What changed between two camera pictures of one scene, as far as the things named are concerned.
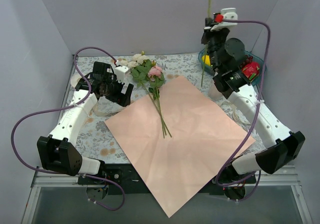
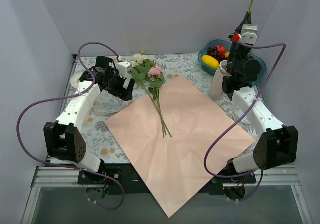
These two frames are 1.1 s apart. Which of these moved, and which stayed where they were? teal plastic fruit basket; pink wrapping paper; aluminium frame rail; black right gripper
Moved: black right gripper
Stayed: pink wrapping paper; aluminium frame rail; teal plastic fruit basket
